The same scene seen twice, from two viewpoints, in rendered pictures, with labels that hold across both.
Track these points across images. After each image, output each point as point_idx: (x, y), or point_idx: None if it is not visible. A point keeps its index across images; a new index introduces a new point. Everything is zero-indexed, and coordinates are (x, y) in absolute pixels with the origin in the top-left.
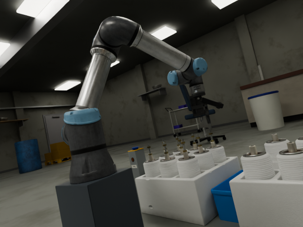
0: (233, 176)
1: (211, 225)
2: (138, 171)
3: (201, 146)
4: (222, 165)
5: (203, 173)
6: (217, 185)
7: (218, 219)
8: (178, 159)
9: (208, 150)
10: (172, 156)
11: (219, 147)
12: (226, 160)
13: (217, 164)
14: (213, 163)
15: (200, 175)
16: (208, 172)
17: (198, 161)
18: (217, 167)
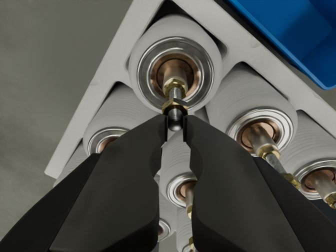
0: (250, 12)
1: (308, 82)
2: (158, 247)
3: (276, 145)
4: (269, 50)
5: (319, 114)
6: (310, 73)
7: (291, 67)
8: (321, 198)
9: (274, 108)
10: (168, 213)
11: (215, 50)
12: (208, 22)
13: (233, 65)
14: (269, 84)
15: (335, 123)
16: (324, 101)
17: (330, 141)
18: (289, 69)
